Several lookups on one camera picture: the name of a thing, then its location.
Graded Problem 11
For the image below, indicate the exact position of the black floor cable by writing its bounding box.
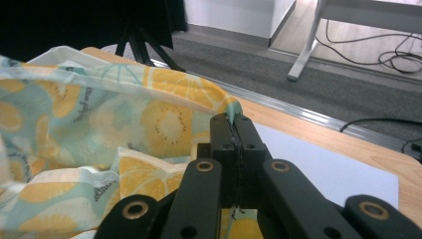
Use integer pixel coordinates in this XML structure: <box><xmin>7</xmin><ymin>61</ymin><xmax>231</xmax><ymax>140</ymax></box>
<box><xmin>400</xmin><ymin>138</ymin><xmax>422</xmax><ymax>154</ymax></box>
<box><xmin>337</xmin><ymin>117</ymin><xmax>422</xmax><ymax>133</ymax></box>

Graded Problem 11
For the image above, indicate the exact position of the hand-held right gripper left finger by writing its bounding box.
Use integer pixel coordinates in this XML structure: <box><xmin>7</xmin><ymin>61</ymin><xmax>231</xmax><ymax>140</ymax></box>
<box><xmin>198</xmin><ymin>113</ymin><xmax>239</xmax><ymax>208</ymax></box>

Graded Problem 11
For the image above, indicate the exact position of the white plastic tray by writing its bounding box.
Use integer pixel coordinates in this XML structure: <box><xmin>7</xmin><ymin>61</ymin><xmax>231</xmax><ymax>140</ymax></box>
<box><xmin>27</xmin><ymin>45</ymin><xmax>103</xmax><ymax>68</ymax></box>

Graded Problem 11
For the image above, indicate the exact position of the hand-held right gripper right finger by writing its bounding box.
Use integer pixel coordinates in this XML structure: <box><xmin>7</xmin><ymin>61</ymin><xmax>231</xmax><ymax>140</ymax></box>
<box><xmin>236</xmin><ymin>115</ymin><xmax>273</xmax><ymax>210</ymax></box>

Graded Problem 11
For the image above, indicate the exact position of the black curtain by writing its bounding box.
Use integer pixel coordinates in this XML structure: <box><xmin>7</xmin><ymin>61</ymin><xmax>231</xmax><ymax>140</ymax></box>
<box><xmin>0</xmin><ymin>0</ymin><xmax>189</xmax><ymax>64</ymax></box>

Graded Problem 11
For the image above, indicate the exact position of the white cabinet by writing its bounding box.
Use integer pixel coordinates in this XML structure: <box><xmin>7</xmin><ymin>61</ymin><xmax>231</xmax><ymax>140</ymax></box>
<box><xmin>183</xmin><ymin>0</ymin><xmax>298</xmax><ymax>48</ymax></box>

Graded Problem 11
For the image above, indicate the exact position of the tangle of black floor cables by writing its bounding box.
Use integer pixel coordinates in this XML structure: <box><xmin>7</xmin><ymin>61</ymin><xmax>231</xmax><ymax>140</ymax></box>
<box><xmin>314</xmin><ymin>19</ymin><xmax>422</xmax><ymax>75</ymax></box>

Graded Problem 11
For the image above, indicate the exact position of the lemon print green garment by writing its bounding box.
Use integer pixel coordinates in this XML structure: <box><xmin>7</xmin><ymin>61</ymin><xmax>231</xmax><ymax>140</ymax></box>
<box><xmin>0</xmin><ymin>45</ymin><xmax>265</xmax><ymax>239</ymax></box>

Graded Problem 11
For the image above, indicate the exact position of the white metal desk frame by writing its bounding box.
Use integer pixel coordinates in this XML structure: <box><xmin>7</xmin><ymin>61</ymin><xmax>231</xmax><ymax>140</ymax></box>
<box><xmin>286</xmin><ymin>0</ymin><xmax>422</xmax><ymax>83</ymax></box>

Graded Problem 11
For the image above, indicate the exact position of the black tripod stand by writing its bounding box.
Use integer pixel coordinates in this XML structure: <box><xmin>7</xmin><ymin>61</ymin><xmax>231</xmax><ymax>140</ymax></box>
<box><xmin>113</xmin><ymin>24</ymin><xmax>187</xmax><ymax>73</ymax></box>

